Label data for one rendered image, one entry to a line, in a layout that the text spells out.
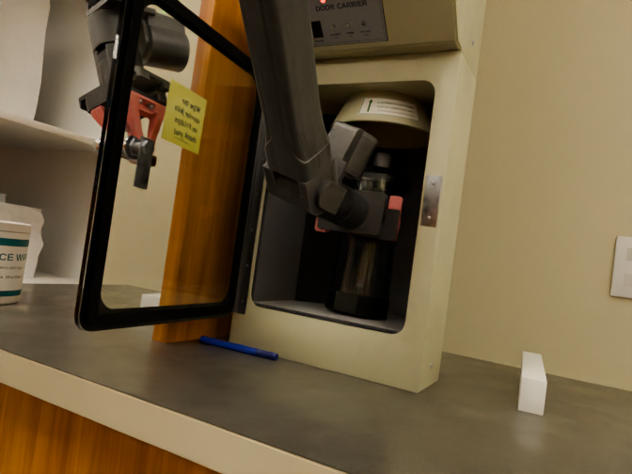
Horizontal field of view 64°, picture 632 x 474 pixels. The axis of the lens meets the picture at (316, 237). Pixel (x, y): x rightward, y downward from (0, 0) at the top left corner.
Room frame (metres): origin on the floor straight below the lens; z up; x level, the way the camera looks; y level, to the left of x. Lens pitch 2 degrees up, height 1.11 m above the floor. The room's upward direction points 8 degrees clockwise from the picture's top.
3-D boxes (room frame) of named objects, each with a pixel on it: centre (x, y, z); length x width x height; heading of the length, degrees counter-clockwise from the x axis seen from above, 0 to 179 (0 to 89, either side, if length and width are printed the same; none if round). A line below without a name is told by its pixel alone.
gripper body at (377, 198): (0.74, -0.04, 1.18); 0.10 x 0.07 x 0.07; 63
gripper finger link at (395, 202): (0.79, -0.10, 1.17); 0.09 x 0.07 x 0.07; 153
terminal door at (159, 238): (0.68, 0.18, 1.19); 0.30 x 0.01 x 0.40; 157
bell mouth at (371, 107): (0.84, -0.09, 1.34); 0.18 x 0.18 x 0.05
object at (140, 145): (0.57, 0.21, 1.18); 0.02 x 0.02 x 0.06; 67
